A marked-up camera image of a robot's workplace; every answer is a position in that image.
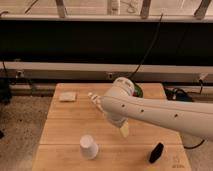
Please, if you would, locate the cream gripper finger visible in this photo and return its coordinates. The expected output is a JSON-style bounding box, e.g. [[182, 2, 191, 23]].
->
[[120, 122, 129, 138]]

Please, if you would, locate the black eraser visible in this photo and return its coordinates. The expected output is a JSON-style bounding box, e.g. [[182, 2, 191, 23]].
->
[[149, 143, 164, 163]]

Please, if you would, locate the black hanging cable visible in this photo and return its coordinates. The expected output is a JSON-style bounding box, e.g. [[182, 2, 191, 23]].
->
[[127, 12, 165, 82]]

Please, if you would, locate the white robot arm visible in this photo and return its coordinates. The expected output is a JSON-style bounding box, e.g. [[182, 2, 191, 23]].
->
[[100, 77, 213, 141]]

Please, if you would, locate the green bowl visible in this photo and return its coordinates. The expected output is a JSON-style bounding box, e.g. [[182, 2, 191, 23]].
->
[[134, 84, 143, 98]]

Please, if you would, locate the beige sponge pad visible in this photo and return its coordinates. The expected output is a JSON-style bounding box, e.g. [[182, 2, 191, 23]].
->
[[59, 92, 76, 102]]

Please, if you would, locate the white plastic bottle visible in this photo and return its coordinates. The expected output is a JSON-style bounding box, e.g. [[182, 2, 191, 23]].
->
[[88, 92, 103, 111]]

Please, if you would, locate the black floor cable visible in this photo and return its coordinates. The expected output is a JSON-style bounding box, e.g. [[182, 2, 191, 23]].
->
[[165, 87, 206, 150]]

